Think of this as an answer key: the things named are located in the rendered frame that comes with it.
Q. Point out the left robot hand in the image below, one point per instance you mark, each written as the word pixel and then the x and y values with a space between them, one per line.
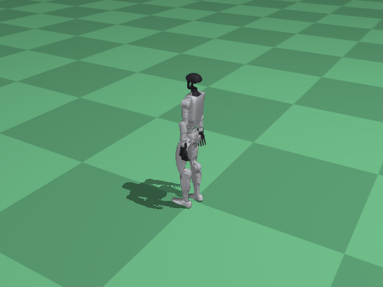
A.
pixel 183 153

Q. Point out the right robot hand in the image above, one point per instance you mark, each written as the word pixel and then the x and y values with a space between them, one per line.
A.
pixel 202 137

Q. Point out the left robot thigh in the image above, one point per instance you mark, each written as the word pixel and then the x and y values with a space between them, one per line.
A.
pixel 181 163

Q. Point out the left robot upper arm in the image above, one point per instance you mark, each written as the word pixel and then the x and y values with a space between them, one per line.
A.
pixel 185 106

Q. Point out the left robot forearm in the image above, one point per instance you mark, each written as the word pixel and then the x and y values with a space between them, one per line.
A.
pixel 183 134

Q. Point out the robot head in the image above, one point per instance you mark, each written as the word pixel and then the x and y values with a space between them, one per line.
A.
pixel 193 78

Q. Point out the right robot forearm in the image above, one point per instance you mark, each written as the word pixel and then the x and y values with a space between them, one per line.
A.
pixel 200 125

